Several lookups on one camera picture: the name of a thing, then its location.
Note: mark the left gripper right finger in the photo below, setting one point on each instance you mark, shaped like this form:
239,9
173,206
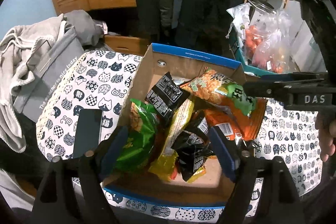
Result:
241,169

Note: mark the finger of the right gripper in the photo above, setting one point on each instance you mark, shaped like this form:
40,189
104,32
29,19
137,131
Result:
275,89
295,76

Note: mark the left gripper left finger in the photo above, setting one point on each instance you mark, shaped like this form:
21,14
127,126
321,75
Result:
94,167

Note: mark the orange black chip bag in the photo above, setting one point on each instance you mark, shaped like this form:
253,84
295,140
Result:
224,122

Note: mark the black snack bag front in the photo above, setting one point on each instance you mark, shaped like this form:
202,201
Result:
193,147

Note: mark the orange green snack bag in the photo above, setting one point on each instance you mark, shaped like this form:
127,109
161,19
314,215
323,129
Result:
223,92

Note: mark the black small snack bag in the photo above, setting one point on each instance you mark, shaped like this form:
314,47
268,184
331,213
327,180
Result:
166,96

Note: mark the right hand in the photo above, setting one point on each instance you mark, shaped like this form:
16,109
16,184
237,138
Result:
325,124

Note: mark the black smartphone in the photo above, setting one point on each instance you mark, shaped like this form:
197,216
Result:
88,131

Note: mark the clear bag of fruit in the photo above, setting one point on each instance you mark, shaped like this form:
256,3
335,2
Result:
267,42

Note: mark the cat pattern tablecloth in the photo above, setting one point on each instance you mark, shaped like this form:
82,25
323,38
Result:
107,81

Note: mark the teal cardboard box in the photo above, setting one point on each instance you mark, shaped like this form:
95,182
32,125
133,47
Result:
239,56

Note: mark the white plastic bag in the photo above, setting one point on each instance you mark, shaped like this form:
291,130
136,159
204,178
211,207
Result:
240,21

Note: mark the grey storage bag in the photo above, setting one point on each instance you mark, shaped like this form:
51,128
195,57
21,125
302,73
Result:
48,73

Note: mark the brown cardboard box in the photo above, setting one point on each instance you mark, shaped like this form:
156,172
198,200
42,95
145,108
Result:
124,44

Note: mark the grey hoodie pile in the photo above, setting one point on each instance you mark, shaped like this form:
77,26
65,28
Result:
20,46

